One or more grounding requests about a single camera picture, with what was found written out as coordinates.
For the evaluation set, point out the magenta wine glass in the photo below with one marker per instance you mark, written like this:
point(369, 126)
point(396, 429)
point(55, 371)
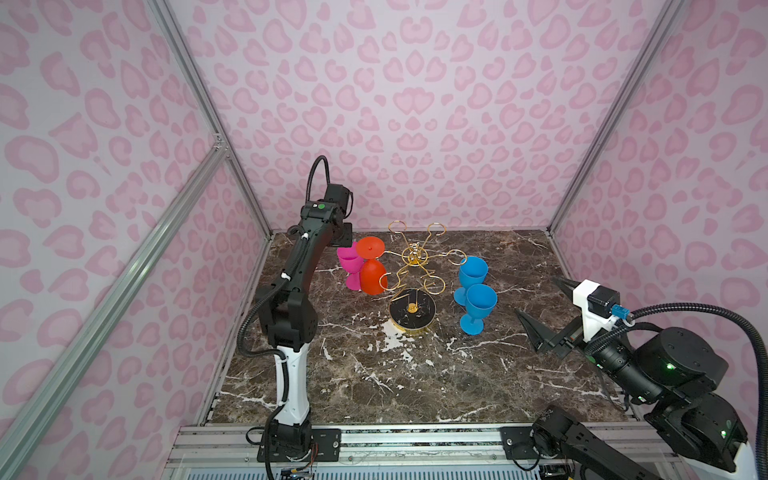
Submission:
point(352, 264)

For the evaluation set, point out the aluminium corner post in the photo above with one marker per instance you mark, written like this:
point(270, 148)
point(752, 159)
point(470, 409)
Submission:
point(662, 28)
point(181, 52)

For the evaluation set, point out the gold wire glass rack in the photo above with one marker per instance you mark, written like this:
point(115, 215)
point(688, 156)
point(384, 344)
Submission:
point(415, 285)

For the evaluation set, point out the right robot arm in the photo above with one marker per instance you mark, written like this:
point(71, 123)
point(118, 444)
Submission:
point(673, 370)

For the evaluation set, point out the blue wine glass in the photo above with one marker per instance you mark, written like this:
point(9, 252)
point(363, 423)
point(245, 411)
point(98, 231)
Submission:
point(480, 301)
point(471, 272)

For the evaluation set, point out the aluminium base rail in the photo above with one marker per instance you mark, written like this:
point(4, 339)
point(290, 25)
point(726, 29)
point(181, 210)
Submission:
point(396, 451)

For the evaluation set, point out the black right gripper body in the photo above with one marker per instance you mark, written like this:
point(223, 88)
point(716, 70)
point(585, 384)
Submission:
point(571, 335)

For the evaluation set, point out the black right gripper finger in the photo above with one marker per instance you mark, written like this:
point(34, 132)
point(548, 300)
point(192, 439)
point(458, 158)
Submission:
point(566, 286)
point(541, 337)

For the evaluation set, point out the aluminium diagonal brace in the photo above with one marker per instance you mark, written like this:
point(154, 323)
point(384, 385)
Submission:
point(39, 413)

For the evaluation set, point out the aluminium corner post right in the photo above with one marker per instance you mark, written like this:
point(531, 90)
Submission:
point(662, 28)

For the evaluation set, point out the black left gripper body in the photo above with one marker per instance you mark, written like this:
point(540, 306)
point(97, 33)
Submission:
point(344, 235)

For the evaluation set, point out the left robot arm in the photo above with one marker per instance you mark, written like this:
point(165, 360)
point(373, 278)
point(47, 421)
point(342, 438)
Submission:
point(289, 322)

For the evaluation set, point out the blue wine glass front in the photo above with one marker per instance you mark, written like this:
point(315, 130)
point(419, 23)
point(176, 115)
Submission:
point(480, 301)

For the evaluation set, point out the red wine glass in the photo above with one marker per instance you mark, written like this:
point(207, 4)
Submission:
point(373, 279)

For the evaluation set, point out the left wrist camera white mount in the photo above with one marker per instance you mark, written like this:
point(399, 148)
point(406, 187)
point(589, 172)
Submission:
point(341, 196)

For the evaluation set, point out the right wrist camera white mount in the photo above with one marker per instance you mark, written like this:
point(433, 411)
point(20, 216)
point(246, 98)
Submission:
point(600, 307)

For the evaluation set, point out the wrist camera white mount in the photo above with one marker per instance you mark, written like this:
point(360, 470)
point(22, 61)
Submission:
point(600, 307)
point(341, 196)

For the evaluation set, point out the aluminium corner post left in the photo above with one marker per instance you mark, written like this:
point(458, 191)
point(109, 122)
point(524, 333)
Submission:
point(181, 52)

